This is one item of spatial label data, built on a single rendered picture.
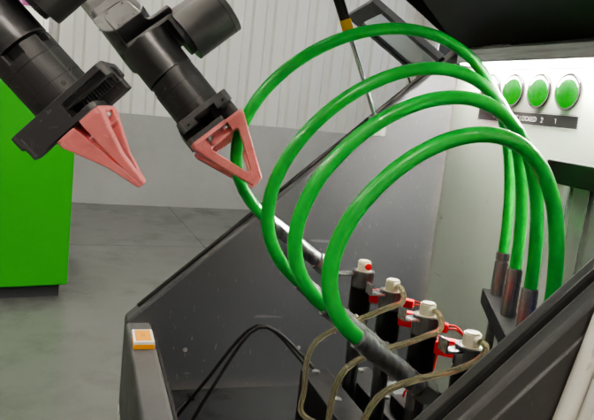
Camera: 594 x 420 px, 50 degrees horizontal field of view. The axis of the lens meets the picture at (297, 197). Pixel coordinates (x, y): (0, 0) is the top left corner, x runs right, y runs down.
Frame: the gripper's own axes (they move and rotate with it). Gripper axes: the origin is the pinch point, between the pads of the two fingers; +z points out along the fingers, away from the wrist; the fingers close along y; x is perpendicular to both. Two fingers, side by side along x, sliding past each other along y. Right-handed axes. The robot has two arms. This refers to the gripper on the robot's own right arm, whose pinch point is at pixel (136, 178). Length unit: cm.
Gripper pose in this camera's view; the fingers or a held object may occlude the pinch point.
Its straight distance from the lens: 60.1
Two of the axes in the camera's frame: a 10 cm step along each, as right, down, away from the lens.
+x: -0.6, -1.5, 9.9
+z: 6.5, 7.5, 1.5
